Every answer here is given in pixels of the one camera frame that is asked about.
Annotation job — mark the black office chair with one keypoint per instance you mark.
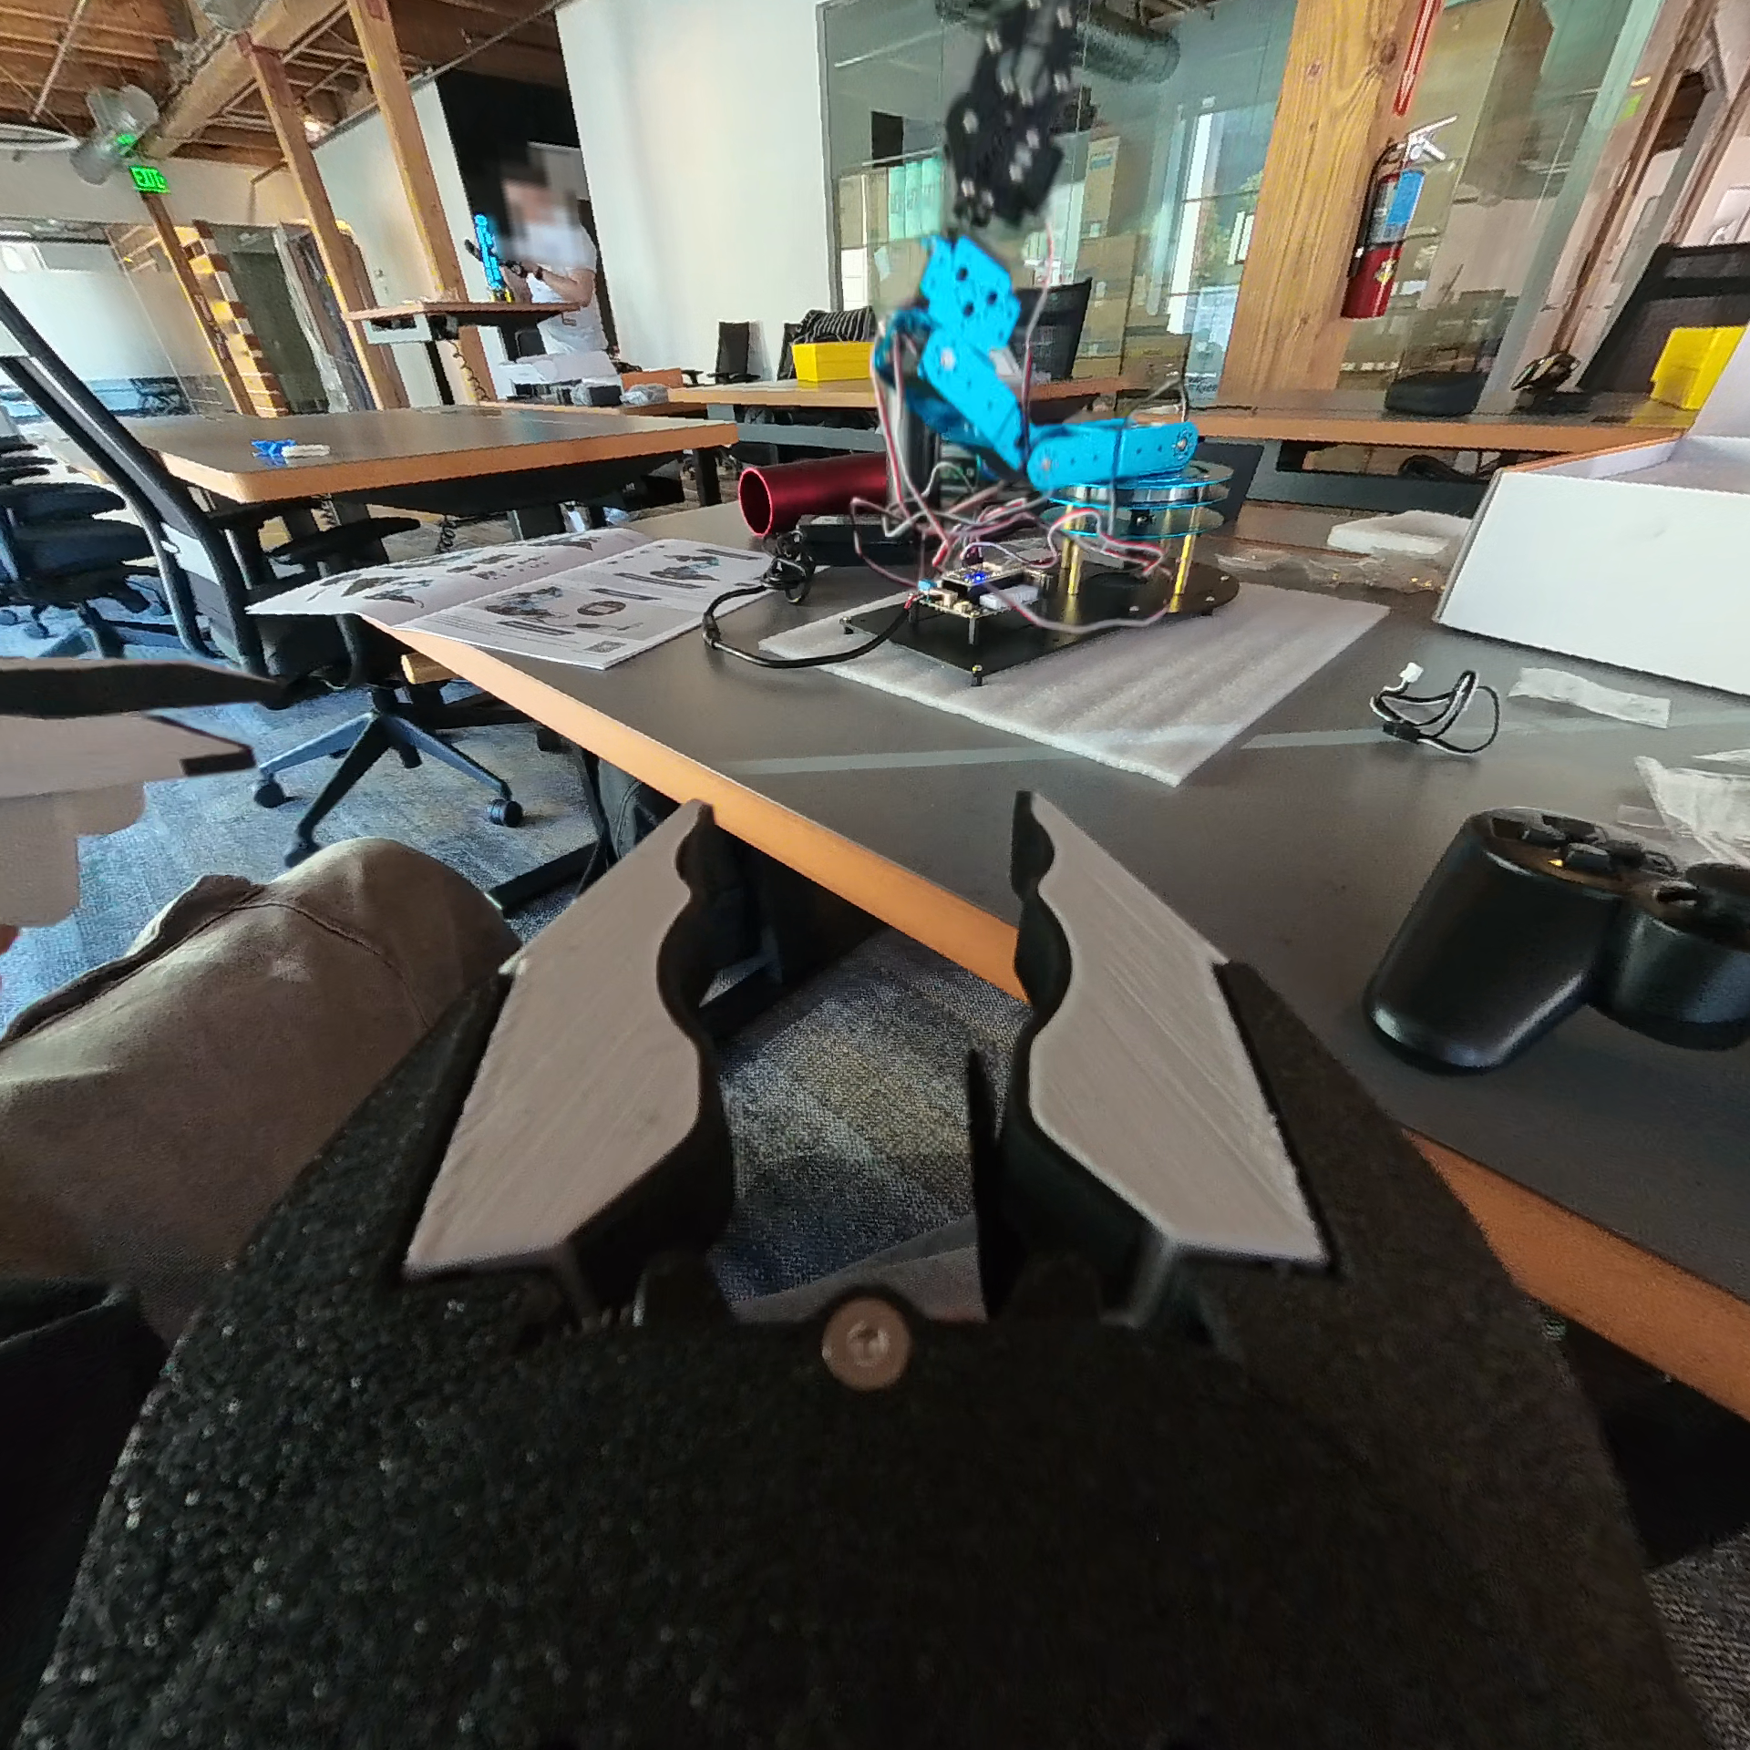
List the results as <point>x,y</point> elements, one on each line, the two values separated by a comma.
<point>357,532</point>
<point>68,548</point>

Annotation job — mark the clear zip bag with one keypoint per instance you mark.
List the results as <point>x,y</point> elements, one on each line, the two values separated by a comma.
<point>1701,806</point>

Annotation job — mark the black game controller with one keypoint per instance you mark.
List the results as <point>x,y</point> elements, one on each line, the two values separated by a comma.
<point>1506,958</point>

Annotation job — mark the red fire extinguisher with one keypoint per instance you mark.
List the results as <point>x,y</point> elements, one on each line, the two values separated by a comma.
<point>1376,259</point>

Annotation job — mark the white foam sheet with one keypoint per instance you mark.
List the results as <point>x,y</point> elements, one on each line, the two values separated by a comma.
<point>1163,696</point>

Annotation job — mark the black power adapter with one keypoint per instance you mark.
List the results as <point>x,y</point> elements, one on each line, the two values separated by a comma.
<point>858,539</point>

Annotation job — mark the small clear plastic bag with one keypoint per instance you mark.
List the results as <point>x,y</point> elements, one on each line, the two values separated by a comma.
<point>1586,696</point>

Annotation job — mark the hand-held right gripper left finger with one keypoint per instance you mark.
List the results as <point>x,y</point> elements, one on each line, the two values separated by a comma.
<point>578,1093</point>

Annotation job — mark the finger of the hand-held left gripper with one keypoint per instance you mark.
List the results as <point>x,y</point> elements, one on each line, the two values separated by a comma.
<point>135,692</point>
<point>79,755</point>

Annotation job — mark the person's black top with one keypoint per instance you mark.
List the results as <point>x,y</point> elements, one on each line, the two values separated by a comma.
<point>53,1433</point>

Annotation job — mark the yellow storage bin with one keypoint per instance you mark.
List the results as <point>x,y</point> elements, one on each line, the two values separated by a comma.
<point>1698,370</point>
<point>832,363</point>

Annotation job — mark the wooden pillar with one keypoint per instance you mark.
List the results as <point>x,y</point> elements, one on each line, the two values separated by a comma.
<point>1297,205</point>

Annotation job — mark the wooden office desk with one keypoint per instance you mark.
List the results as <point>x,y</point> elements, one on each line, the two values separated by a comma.
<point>448,434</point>
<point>1367,427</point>

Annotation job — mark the white cardboard box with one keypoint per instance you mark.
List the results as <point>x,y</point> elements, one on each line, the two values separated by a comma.
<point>1573,574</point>

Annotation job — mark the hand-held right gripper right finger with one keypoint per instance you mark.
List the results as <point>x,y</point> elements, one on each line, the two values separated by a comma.
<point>1163,1093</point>

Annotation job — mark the printed instruction manual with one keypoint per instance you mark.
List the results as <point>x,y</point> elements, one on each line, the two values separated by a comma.
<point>548,604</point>

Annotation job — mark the red metal tube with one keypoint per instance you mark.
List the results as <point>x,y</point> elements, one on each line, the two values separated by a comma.
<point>818,497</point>

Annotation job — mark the blue toy robot arm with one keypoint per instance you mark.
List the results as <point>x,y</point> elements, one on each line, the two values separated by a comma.
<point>972,386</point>

